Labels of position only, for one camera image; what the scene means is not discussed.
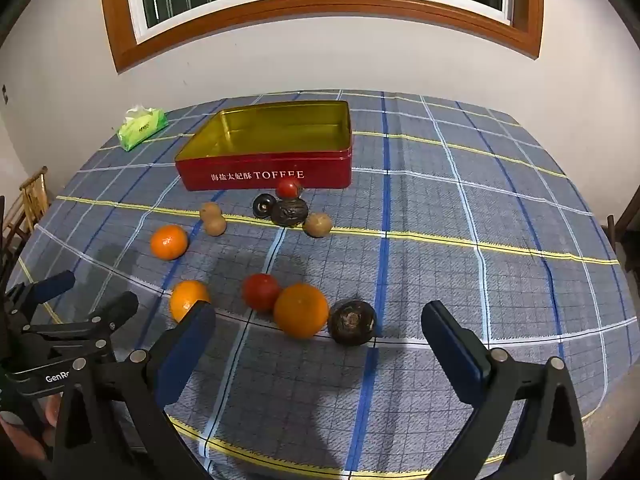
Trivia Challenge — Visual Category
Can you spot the blue plaid tablecloth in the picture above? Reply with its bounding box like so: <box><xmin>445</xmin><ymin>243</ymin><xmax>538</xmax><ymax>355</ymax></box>
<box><xmin>5</xmin><ymin>90</ymin><xmax>638</xmax><ymax>480</ymax></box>

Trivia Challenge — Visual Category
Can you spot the bamboo chair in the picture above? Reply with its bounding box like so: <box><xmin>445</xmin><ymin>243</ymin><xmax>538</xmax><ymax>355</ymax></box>
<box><xmin>0</xmin><ymin>166</ymin><xmax>51</xmax><ymax>261</ymax></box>

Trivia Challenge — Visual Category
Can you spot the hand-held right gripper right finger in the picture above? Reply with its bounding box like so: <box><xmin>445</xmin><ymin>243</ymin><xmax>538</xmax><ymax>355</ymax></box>
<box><xmin>421</xmin><ymin>301</ymin><xmax>587</xmax><ymax>480</ymax></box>

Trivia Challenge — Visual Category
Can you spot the large red tomato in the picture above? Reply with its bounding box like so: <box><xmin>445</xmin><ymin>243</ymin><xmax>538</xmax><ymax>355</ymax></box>
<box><xmin>242</xmin><ymin>273</ymin><xmax>282</xmax><ymax>312</ymax></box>

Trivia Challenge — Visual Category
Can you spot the dark water chestnut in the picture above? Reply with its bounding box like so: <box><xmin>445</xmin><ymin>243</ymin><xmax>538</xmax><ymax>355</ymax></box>
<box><xmin>252</xmin><ymin>193</ymin><xmax>278</xmax><ymax>218</ymax></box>
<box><xmin>328</xmin><ymin>299</ymin><xmax>377</xmax><ymax>347</ymax></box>

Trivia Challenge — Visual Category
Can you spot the red tin box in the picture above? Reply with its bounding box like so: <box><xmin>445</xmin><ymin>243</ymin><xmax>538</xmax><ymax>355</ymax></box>
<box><xmin>174</xmin><ymin>100</ymin><xmax>353</xmax><ymax>192</ymax></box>

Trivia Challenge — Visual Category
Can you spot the small orange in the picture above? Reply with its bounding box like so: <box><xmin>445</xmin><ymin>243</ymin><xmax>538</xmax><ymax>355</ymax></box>
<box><xmin>169</xmin><ymin>280</ymin><xmax>212</xmax><ymax>323</ymax></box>
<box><xmin>150</xmin><ymin>224</ymin><xmax>190</xmax><ymax>261</ymax></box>

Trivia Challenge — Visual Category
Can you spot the small red tomato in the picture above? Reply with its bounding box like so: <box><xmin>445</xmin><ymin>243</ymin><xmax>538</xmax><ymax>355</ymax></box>
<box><xmin>276</xmin><ymin>178</ymin><xmax>304</xmax><ymax>201</ymax></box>

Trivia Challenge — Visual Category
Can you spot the wooden framed window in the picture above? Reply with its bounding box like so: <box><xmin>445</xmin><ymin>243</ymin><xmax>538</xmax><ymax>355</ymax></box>
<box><xmin>100</xmin><ymin>0</ymin><xmax>544</xmax><ymax>73</ymax></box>

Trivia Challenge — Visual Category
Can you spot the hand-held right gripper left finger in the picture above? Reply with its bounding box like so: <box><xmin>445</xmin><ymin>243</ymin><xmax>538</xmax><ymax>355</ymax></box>
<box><xmin>52</xmin><ymin>301</ymin><xmax>217</xmax><ymax>480</ymax></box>

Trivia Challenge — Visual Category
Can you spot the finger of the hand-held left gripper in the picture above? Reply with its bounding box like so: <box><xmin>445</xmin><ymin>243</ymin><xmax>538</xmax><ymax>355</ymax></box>
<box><xmin>4</xmin><ymin>270</ymin><xmax>76</xmax><ymax>317</ymax></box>
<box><xmin>22</xmin><ymin>291</ymin><xmax>140</xmax><ymax>362</ymax></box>

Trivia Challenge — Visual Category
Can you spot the large orange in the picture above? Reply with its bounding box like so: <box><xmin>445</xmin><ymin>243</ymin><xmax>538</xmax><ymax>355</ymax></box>
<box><xmin>273</xmin><ymin>282</ymin><xmax>330</xmax><ymax>340</ymax></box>

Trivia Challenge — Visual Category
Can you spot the person's left hand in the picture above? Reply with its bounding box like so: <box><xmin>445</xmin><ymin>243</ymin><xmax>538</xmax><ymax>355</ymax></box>
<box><xmin>0</xmin><ymin>395</ymin><xmax>63</xmax><ymax>463</ymax></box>

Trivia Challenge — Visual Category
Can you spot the dark wooden chair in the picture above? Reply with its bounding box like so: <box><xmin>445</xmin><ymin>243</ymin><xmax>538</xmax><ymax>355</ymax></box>
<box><xmin>602</xmin><ymin>212</ymin><xmax>640</xmax><ymax>271</ymax></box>

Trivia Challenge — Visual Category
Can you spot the wrinkled dark passion fruit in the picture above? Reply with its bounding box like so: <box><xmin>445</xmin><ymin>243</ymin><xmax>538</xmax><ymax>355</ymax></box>
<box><xmin>270</xmin><ymin>198</ymin><xmax>310</xmax><ymax>227</ymax></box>

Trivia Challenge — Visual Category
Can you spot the green tissue pack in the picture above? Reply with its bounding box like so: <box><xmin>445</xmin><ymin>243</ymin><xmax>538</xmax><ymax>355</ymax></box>
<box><xmin>116</xmin><ymin>105</ymin><xmax>169</xmax><ymax>152</ymax></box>

